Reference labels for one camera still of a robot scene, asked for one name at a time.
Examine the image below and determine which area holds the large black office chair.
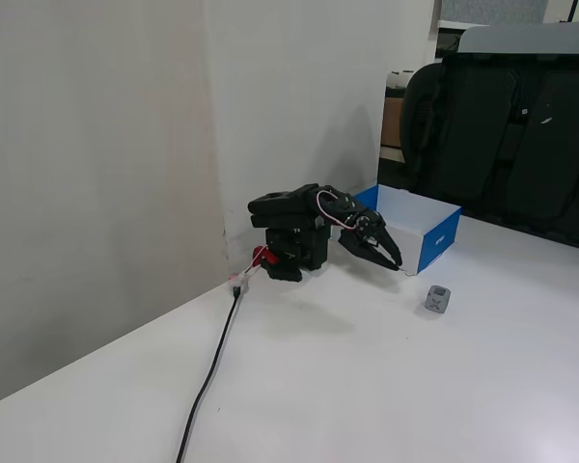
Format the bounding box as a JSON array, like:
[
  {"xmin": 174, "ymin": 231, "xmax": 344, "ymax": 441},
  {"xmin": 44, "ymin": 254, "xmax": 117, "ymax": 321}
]
[{"xmin": 433, "ymin": 46, "xmax": 579, "ymax": 253}]

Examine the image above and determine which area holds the brown cardboard box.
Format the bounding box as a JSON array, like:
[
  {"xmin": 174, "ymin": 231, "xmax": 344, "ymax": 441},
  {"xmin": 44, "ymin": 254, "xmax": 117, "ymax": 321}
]
[{"xmin": 380, "ymin": 94, "xmax": 407, "ymax": 149}]

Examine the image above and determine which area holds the gray block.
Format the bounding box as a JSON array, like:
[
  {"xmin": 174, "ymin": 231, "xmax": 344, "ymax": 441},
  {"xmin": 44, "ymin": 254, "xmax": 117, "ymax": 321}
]
[{"xmin": 423, "ymin": 285, "xmax": 453, "ymax": 316}]

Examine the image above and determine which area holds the red white base wire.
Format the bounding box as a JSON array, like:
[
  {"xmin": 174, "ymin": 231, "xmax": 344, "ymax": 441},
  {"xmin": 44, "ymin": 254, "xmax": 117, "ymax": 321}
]
[{"xmin": 240, "ymin": 254, "xmax": 264, "ymax": 279}]

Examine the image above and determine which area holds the white tape cable joint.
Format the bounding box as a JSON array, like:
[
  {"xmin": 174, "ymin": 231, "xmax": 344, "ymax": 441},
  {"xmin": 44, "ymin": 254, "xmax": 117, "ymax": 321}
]
[{"xmin": 227, "ymin": 271, "xmax": 250, "ymax": 296}]

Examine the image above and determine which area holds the blue and white cardboard box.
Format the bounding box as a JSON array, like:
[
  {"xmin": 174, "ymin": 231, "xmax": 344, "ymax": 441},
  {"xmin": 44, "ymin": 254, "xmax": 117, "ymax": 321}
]
[{"xmin": 353, "ymin": 183, "xmax": 463, "ymax": 277}]

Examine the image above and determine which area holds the small black office chair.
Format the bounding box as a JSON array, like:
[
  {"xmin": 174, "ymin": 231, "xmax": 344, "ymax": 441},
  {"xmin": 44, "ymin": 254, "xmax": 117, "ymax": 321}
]
[{"xmin": 399, "ymin": 62, "xmax": 446, "ymax": 192}]

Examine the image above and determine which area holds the gray chair back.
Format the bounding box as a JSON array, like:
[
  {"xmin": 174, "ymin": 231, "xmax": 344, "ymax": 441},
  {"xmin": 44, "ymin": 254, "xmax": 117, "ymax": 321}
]
[{"xmin": 456, "ymin": 20, "xmax": 579, "ymax": 55}]

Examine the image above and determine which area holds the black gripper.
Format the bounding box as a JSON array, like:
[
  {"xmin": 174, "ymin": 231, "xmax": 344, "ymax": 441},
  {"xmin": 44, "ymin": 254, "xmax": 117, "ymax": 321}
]
[{"xmin": 338, "ymin": 208, "xmax": 403, "ymax": 272}]

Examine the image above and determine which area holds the black power cable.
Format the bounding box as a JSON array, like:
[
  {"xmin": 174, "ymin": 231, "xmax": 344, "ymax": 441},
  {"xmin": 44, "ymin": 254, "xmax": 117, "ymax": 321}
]
[{"xmin": 174, "ymin": 286, "xmax": 245, "ymax": 463}]

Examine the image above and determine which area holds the red white arm wire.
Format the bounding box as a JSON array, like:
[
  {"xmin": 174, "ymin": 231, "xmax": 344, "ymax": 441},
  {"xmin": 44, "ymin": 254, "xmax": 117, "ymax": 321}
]
[{"xmin": 316, "ymin": 189, "xmax": 357, "ymax": 231}]

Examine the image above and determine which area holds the red clamp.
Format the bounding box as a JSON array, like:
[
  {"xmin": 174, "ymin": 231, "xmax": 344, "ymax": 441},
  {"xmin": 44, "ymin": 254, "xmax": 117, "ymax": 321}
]
[{"xmin": 252, "ymin": 245, "xmax": 277, "ymax": 267}]

